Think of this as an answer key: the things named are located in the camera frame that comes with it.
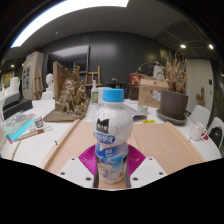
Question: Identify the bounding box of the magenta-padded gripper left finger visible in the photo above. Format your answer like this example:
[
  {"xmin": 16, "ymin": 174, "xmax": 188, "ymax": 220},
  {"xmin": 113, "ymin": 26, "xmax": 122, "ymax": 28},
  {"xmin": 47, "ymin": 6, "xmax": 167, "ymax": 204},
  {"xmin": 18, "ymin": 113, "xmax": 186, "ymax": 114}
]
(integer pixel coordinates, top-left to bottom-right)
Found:
[{"xmin": 57, "ymin": 143, "xmax": 101, "ymax": 190}]

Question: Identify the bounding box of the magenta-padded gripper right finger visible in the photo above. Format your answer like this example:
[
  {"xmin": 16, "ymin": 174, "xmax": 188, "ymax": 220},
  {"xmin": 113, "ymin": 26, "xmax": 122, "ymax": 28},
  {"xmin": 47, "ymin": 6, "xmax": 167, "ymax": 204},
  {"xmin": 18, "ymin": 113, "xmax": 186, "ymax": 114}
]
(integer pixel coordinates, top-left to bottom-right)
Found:
[{"xmin": 125, "ymin": 144, "xmax": 168, "ymax": 189}]

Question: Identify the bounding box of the white blue-capped drink bottle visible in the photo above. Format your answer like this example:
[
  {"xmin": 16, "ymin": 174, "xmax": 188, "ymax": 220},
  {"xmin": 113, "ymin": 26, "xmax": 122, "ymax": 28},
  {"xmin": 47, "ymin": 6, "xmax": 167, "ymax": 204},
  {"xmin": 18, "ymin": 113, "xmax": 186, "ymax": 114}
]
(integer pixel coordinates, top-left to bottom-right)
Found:
[{"xmin": 91, "ymin": 87, "xmax": 134, "ymax": 185}]

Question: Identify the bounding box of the beige wooden board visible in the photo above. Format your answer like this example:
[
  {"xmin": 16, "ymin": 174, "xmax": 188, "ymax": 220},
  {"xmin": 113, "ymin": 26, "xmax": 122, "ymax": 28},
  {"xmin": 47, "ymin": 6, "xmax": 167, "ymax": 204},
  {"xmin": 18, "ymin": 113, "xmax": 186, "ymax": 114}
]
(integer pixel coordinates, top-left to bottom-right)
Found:
[{"xmin": 39, "ymin": 119, "xmax": 205, "ymax": 176}]

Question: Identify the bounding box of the grey round plant saucer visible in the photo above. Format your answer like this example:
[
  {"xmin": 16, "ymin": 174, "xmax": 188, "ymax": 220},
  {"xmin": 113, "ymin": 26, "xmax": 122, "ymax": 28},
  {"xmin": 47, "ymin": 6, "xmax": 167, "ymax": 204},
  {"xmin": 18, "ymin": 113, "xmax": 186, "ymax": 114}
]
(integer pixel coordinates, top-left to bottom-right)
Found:
[{"xmin": 155, "ymin": 108, "xmax": 189, "ymax": 126}]

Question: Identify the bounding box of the wooden paint brush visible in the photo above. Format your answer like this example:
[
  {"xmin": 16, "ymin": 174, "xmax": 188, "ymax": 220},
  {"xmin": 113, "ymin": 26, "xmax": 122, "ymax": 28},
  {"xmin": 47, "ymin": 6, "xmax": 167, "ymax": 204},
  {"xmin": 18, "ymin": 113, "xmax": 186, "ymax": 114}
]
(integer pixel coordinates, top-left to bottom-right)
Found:
[{"xmin": 14, "ymin": 125, "xmax": 53, "ymax": 143}]

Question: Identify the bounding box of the small jar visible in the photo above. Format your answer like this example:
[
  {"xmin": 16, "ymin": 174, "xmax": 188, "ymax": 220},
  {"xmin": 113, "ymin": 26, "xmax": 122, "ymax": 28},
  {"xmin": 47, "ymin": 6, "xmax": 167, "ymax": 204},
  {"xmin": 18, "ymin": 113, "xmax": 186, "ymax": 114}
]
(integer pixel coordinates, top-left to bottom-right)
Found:
[{"xmin": 34, "ymin": 115, "xmax": 45, "ymax": 129}]

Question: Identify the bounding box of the white mug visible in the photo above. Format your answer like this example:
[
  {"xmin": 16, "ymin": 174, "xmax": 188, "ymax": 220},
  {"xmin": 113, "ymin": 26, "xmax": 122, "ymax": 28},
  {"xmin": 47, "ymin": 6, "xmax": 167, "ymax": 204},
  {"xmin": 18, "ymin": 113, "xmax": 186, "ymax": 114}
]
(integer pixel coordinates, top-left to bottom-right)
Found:
[{"xmin": 188, "ymin": 120, "xmax": 208, "ymax": 142}]

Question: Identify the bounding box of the open magazine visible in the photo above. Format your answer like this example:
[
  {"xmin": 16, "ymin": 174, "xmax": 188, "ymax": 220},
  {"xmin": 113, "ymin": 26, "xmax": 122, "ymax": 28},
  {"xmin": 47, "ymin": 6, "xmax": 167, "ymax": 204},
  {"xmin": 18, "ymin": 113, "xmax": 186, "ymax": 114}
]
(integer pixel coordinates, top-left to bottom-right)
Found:
[{"xmin": 123, "ymin": 98, "xmax": 148, "ymax": 119}]

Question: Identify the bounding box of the grey pot with dried plant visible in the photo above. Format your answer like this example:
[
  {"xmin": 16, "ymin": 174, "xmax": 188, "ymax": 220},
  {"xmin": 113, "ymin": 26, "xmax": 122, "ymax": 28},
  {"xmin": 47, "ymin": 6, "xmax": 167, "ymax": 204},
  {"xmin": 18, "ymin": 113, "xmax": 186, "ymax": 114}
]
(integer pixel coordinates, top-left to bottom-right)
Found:
[{"xmin": 159, "ymin": 51, "xmax": 189, "ymax": 120}]

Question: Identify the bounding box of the colourful book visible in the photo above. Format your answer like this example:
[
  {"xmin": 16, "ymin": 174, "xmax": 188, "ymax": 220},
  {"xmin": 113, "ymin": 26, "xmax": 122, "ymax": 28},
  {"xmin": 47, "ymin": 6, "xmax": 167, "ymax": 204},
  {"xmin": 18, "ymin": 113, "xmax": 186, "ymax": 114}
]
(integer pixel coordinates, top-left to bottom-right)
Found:
[{"xmin": 3, "ymin": 111, "xmax": 37, "ymax": 143}]

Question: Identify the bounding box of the golden brown relief sculpture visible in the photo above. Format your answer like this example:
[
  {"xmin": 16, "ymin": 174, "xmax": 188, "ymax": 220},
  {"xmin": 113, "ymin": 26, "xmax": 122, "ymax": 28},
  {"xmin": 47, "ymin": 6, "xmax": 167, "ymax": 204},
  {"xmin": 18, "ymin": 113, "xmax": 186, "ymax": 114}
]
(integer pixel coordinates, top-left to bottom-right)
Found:
[{"xmin": 43, "ymin": 60, "xmax": 91, "ymax": 123}]

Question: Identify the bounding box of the white plastic chair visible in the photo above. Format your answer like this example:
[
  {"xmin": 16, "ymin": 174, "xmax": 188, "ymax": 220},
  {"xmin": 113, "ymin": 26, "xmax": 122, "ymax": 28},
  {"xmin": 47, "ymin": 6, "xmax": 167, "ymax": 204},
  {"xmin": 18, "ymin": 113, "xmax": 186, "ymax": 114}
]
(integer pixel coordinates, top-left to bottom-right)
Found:
[
  {"xmin": 188, "ymin": 104, "xmax": 212, "ymax": 128},
  {"xmin": 206, "ymin": 116, "xmax": 224, "ymax": 149}
]

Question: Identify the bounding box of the clear spray bottle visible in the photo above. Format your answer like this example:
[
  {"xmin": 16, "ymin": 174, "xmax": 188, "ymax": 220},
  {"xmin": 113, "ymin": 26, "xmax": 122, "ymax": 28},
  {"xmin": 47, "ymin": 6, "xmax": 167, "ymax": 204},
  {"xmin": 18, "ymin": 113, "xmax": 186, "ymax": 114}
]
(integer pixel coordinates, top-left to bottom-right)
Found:
[{"xmin": 90, "ymin": 79, "xmax": 100, "ymax": 105}]

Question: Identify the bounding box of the brown cardboard box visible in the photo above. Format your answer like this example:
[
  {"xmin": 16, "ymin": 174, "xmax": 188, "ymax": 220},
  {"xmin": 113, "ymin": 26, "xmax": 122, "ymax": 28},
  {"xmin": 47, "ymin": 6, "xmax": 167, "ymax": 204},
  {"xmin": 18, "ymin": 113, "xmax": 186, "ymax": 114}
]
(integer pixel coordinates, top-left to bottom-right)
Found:
[{"xmin": 137, "ymin": 77, "xmax": 169, "ymax": 109}]

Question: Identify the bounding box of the black box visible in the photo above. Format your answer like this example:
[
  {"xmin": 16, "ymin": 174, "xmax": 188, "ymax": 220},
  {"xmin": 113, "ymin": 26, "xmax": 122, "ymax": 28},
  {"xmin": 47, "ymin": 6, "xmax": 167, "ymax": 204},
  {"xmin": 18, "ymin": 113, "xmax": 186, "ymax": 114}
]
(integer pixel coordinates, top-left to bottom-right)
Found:
[{"xmin": 2, "ymin": 91, "xmax": 34, "ymax": 120}]

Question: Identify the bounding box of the wooden carved figure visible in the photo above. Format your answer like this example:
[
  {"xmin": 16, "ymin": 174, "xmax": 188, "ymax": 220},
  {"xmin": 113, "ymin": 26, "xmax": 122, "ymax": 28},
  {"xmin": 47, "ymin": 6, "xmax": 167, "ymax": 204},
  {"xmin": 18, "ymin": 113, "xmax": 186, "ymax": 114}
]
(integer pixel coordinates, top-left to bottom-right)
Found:
[{"xmin": 195, "ymin": 87, "xmax": 206, "ymax": 108}]

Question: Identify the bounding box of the red box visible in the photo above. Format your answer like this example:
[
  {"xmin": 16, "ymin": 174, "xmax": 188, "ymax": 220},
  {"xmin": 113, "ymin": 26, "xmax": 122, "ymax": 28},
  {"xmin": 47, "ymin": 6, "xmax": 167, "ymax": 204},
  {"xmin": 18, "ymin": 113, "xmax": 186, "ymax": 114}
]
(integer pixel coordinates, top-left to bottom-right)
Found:
[{"xmin": 128, "ymin": 72, "xmax": 148, "ymax": 87}]

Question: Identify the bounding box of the white plaster head bust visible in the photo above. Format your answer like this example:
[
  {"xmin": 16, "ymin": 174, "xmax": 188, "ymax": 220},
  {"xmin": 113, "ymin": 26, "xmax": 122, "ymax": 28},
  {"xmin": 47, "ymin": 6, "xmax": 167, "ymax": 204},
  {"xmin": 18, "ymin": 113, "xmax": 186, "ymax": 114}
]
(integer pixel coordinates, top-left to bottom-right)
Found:
[{"xmin": 44, "ymin": 73, "xmax": 55, "ymax": 93}]

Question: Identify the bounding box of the white cabinet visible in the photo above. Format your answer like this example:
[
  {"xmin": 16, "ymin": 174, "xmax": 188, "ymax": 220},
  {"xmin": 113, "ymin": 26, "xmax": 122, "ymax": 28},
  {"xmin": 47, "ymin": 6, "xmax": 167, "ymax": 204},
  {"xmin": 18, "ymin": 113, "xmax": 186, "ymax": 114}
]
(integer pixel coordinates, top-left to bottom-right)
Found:
[{"xmin": 21, "ymin": 51, "xmax": 45, "ymax": 101}]

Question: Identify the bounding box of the large bright ceiling light panel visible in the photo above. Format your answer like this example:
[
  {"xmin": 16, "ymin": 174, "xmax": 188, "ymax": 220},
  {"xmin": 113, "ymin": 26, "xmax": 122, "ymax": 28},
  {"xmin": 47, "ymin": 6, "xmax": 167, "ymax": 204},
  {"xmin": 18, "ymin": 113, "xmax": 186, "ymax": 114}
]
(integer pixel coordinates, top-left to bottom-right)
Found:
[{"xmin": 9, "ymin": 0, "xmax": 130, "ymax": 49}]

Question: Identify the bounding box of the black wall screen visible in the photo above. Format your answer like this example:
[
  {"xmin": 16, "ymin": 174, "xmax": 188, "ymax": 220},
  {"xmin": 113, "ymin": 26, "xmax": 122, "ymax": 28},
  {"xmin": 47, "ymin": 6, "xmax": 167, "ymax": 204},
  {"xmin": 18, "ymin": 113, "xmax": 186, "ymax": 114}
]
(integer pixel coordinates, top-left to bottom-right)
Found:
[{"xmin": 46, "ymin": 44, "xmax": 91, "ymax": 76}]

